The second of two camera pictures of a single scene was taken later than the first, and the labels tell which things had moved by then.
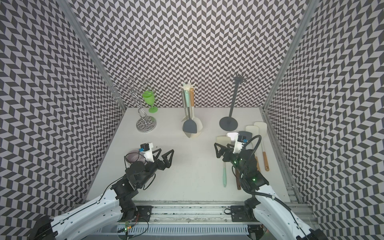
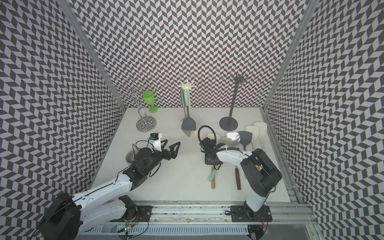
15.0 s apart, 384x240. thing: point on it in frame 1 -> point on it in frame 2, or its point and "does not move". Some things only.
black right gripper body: [234, 159] -> [208, 161]
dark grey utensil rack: [230, 123] does not move
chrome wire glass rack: [146, 124] does not move
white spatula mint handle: [224, 179] -> [216, 167]
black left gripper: [167, 163] -> [168, 156]
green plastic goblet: [149, 96] does not move
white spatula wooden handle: [263, 130] does not move
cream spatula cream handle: [183, 97] does not move
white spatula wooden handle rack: [198, 125] -> [213, 181]
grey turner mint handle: [189, 125] does not move
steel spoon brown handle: [238, 177] does not move
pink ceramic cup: [135, 155] does not move
